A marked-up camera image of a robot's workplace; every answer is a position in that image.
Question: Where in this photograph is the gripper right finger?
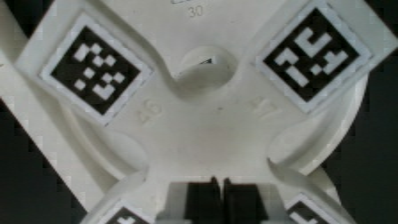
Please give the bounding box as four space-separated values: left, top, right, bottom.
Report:
221 178 289 224

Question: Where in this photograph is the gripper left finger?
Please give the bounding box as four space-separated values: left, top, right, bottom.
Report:
157 178 223 224

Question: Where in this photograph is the white cross-shaped table base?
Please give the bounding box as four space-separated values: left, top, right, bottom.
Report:
15 0 398 224

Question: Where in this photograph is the white round table top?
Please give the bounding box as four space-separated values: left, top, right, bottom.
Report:
0 0 371 206

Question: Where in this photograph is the white cylindrical table leg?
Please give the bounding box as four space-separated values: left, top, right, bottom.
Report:
177 62 230 91

